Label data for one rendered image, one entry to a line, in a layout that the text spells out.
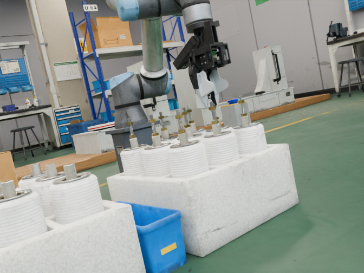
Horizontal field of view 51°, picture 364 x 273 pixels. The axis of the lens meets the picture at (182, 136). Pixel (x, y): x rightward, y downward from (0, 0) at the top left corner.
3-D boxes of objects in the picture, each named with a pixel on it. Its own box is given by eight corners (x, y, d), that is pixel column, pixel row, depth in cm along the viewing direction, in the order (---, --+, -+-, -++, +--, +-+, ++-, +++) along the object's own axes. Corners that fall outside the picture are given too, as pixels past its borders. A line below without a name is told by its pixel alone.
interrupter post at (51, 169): (46, 179, 86) (43, 165, 86) (56, 176, 87) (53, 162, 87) (49, 180, 84) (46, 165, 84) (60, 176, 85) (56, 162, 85)
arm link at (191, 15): (175, 12, 99) (197, 13, 104) (179, 30, 99) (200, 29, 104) (196, 2, 93) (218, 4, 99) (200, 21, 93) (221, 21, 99)
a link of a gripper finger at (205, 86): (212, 104, 95) (208, 68, 95) (195, 108, 99) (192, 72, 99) (220, 104, 97) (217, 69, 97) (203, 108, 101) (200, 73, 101)
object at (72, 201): (61, 268, 79) (40, 184, 77) (103, 251, 84) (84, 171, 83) (79, 280, 71) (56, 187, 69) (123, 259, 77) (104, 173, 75)
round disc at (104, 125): (83, 133, 344) (81, 127, 343) (112, 126, 362) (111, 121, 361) (97, 131, 319) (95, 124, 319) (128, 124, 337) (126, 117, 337)
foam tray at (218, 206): (118, 234, 117) (105, 177, 115) (208, 195, 141) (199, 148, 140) (202, 258, 87) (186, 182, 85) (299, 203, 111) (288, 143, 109)
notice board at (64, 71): (56, 81, 708) (52, 63, 705) (81, 78, 737) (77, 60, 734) (57, 81, 706) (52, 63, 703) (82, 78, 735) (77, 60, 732)
